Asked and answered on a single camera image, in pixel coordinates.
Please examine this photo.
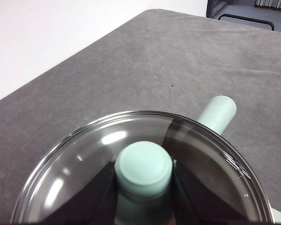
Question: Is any glass lid with green knob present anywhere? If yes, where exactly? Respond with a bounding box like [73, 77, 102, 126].
[10, 110, 276, 225]

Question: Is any black metal bar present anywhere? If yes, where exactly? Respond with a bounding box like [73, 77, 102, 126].
[217, 13, 275, 31]

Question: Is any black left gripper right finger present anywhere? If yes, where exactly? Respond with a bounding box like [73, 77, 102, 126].
[170, 160, 260, 225]

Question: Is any white ribbed panel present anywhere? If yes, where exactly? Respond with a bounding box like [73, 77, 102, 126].
[255, 0, 281, 10]

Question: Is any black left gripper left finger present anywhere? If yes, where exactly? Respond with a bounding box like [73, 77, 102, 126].
[43, 161, 119, 225]

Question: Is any dark grey cabinet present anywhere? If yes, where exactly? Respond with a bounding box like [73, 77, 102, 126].
[206, 0, 281, 32]

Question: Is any green pot with handle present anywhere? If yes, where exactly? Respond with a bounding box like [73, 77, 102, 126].
[196, 95, 237, 136]

